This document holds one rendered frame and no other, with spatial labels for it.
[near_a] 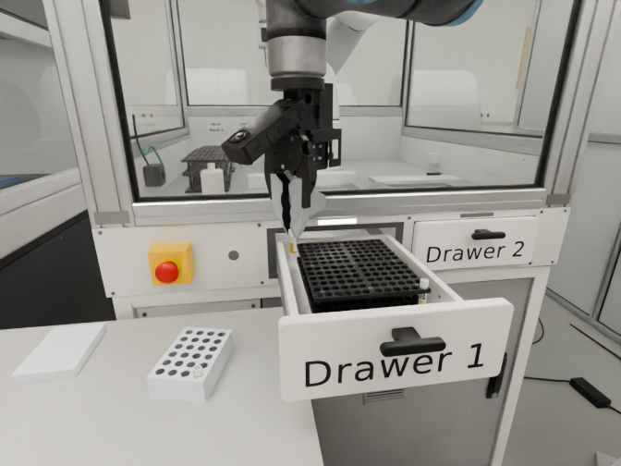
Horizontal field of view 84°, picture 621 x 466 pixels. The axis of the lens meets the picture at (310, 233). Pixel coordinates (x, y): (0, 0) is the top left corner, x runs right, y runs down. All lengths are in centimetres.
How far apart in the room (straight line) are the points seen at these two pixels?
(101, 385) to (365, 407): 65
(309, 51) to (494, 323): 40
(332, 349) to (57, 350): 48
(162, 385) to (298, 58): 47
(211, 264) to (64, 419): 33
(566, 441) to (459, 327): 132
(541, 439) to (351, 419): 88
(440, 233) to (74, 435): 70
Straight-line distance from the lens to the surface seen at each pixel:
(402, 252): 70
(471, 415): 121
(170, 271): 67
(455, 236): 81
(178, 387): 56
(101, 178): 73
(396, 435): 114
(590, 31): 95
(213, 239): 71
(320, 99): 50
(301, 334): 40
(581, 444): 179
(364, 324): 42
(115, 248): 76
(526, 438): 170
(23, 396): 69
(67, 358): 71
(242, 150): 41
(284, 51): 46
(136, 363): 67
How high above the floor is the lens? 115
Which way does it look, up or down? 19 degrees down
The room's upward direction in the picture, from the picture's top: straight up
